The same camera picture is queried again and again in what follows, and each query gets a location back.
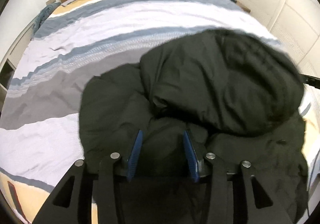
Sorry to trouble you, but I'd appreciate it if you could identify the black puffer jacket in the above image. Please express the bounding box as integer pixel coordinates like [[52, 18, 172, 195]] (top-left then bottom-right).
[[79, 30, 308, 222]]

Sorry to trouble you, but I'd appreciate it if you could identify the white panelled wardrobe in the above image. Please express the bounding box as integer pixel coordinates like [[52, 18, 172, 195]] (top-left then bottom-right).
[[235, 0, 320, 120]]

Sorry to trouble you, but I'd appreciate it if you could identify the wooden right bedside table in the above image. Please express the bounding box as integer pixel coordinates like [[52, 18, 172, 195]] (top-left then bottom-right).
[[236, 1, 251, 13]]

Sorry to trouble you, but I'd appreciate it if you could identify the white open shelf unit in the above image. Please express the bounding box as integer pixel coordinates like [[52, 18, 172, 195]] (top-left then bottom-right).
[[1, 20, 34, 110]]

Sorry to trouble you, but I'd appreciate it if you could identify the teal crumpled cloth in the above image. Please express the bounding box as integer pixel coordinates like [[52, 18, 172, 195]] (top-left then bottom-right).
[[33, 2, 61, 34]]

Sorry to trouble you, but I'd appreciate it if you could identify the left wall switch plate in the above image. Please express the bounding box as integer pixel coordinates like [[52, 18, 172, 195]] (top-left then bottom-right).
[[46, 0, 56, 5]]

